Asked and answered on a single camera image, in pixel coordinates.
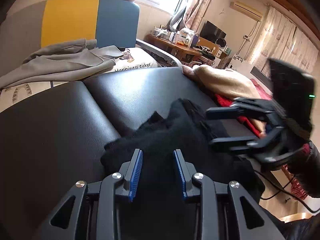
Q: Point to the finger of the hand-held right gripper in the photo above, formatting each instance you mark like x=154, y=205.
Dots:
x=225, y=112
x=225, y=143

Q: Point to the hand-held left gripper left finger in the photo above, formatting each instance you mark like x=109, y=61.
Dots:
x=136, y=175

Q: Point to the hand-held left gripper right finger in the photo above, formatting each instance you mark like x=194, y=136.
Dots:
x=180, y=175

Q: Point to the black sweater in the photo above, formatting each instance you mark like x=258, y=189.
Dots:
x=180, y=130

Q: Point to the dark clothes pile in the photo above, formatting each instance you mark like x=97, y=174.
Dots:
x=206, y=52

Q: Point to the red sweater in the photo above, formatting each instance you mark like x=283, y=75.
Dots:
x=225, y=101

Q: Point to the beige sweater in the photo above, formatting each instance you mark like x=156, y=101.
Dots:
x=225, y=82

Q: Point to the pink ruffled quilt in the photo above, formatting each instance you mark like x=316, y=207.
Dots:
x=260, y=87

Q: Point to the wide ship print curtain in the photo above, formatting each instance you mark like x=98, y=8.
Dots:
x=282, y=37

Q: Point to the white flower decal nightstand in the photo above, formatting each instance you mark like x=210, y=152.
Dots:
x=240, y=60

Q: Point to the white cabinet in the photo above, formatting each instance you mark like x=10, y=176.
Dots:
x=220, y=55

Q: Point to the white round fan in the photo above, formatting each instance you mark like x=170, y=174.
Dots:
x=222, y=43

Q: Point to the wooden desk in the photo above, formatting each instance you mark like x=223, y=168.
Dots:
x=180, y=50

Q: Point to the blue chair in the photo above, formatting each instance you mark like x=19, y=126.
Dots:
x=195, y=40

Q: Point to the black television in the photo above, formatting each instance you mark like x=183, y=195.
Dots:
x=212, y=31

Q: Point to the black padded table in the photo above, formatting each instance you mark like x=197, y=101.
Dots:
x=62, y=130

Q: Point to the red patterned cloth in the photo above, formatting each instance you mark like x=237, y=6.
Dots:
x=300, y=191

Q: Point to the white air conditioner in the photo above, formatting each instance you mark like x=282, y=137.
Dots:
x=245, y=8

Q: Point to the group of jars and boxes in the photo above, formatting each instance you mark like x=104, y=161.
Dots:
x=175, y=35

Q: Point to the deer print cushion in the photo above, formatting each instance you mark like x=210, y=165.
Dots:
x=140, y=55

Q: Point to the light wooden stool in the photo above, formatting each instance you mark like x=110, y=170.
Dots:
x=297, y=217

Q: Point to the grey hanging cloth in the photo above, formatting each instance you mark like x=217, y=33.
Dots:
x=176, y=20

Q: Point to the narrow ship print curtain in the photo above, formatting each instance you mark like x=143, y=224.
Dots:
x=200, y=10

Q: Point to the person's dark jacket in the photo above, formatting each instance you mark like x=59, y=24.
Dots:
x=300, y=231

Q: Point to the grey blanket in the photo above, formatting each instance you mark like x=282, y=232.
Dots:
x=62, y=60

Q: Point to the geometric print cushion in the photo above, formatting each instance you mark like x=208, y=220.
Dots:
x=20, y=92

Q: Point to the grey yellow blue sofa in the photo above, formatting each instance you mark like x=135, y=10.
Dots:
x=70, y=17

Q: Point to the white wall controller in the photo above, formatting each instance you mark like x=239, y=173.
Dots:
x=247, y=37

